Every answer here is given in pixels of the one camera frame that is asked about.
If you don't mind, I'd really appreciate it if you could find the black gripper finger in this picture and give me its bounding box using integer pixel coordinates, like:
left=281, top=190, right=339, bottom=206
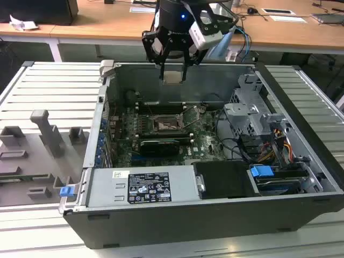
left=141, top=30, right=173, bottom=81
left=180, top=40, right=206, bottom=82

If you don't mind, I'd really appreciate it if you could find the silver power supply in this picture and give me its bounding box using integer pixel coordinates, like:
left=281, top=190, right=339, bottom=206
left=87, top=164, right=202, bottom=208

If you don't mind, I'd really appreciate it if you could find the silver metal drive cage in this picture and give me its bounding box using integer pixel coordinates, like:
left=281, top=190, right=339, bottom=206
left=222, top=73, right=290, bottom=141

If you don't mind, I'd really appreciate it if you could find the blue disk carrier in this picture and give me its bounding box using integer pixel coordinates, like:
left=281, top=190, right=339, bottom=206
left=249, top=164, right=274, bottom=178

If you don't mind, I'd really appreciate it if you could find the grey plastic case handle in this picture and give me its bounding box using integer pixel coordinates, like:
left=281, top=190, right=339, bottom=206
left=99, top=59, right=117, bottom=79

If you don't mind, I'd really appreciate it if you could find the white paper sheet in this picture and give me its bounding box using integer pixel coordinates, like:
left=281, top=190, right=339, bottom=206
left=269, top=15, right=309, bottom=24

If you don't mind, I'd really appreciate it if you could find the small wooden desk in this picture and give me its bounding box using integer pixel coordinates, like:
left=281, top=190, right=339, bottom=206
left=0, top=22, right=59, bottom=63

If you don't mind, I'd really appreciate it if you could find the blue cable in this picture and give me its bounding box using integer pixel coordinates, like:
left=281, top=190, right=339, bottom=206
left=234, top=26, right=253, bottom=64

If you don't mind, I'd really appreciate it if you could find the dark hard disk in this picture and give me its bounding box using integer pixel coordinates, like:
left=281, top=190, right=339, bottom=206
left=254, top=176, right=307, bottom=195

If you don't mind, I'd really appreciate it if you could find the black cable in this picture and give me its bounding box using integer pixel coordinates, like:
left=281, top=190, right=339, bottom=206
left=214, top=111, right=252, bottom=162

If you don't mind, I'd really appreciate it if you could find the grey parts rack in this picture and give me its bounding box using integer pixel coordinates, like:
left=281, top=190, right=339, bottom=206
left=0, top=109, right=91, bottom=208

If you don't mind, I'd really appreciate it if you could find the black box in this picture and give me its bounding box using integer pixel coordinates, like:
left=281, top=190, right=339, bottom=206
left=0, top=0, right=79, bottom=26

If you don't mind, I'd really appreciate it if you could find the grey laptop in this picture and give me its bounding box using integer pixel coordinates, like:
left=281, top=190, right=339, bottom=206
left=311, top=12, right=344, bottom=25

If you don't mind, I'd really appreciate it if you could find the long wooden desk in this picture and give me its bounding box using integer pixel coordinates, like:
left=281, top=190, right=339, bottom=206
left=49, top=0, right=344, bottom=63

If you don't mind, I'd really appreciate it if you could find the CPU socket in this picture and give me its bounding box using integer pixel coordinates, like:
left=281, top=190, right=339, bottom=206
left=152, top=114, right=188, bottom=134

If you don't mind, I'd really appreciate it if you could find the metal socket cover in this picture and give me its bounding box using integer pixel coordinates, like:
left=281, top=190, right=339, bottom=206
left=182, top=106, right=202, bottom=128

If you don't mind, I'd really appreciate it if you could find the blue plastic latch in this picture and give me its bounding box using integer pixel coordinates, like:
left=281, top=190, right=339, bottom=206
left=59, top=186, right=75, bottom=198

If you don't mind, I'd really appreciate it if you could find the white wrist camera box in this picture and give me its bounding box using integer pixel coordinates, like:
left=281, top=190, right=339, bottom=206
left=188, top=20, right=224, bottom=51

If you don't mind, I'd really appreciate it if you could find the black open PC case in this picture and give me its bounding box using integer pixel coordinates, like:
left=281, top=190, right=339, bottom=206
left=58, top=59, right=344, bottom=249

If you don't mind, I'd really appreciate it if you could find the small silver CPU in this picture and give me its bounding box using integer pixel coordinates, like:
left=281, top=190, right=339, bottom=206
left=163, top=71, right=185, bottom=84

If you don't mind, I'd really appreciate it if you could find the green motherboard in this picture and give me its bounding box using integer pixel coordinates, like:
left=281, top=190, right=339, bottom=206
left=109, top=106, right=242, bottom=166

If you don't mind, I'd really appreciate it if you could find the black RAM slot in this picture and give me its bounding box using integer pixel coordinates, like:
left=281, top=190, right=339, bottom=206
left=137, top=103, right=187, bottom=109
left=134, top=135, right=194, bottom=142
left=134, top=131, right=193, bottom=137

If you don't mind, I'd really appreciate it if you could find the pale blue teach pendant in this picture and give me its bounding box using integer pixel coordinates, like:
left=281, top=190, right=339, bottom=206
left=209, top=31, right=236, bottom=61

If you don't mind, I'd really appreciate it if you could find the crumpled white paper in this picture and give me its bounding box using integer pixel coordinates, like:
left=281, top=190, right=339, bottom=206
left=9, top=14, right=39, bottom=32

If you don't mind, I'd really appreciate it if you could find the black plastic shroud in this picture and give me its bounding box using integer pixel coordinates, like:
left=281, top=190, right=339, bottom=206
left=192, top=160, right=255, bottom=200

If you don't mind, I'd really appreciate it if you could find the yellow orange wire bundle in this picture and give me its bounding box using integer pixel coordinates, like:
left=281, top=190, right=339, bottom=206
left=257, top=128, right=294, bottom=162

